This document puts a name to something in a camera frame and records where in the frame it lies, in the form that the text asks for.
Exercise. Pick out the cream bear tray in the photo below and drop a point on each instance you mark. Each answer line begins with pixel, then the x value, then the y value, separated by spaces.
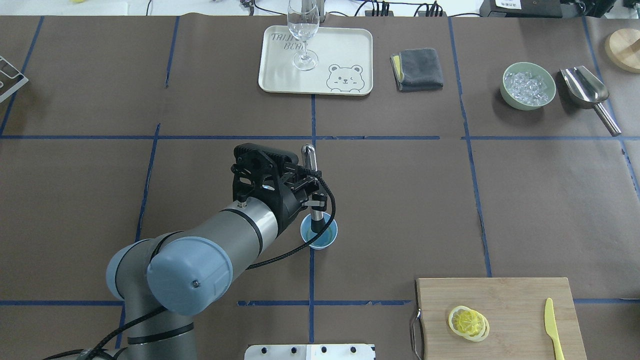
pixel 345 62

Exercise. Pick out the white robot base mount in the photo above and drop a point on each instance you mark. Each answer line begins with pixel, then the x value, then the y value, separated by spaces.
pixel 331 351

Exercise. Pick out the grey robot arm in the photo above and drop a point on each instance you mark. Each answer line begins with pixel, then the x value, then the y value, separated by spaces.
pixel 166 281

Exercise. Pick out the wooden cutting board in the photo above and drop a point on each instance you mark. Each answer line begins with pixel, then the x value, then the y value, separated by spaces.
pixel 514 307

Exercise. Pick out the round wooden stand base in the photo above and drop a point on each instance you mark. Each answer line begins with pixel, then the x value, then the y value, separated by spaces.
pixel 623 49

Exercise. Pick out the white wire cup rack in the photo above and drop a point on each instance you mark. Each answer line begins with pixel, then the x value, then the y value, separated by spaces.
pixel 11 79

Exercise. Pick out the green bowl of ice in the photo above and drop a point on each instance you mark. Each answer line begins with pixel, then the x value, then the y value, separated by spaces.
pixel 527 86

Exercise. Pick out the yellow lemon half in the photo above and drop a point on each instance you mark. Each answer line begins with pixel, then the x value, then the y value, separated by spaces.
pixel 468 324

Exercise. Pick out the grey folded cloth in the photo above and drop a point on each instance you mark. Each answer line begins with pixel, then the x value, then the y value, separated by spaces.
pixel 417 69

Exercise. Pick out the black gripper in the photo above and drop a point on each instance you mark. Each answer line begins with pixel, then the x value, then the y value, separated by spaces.
pixel 289 209

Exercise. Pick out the clear wine glass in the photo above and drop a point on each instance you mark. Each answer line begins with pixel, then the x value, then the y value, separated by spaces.
pixel 303 20

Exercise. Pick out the light blue plastic cup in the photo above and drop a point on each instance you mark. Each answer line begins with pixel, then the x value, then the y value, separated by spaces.
pixel 325 240

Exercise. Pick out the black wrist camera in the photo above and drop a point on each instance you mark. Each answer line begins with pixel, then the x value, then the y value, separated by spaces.
pixel 260 165

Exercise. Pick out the yellow plastic knife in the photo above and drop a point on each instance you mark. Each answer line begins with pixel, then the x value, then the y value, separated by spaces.
pixel 551 328

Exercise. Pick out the steel ice scoop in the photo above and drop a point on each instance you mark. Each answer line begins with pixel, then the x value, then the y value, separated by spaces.
pixel 588 92

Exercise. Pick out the black box device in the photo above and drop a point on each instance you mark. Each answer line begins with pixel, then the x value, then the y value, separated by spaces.
pixel 553 9

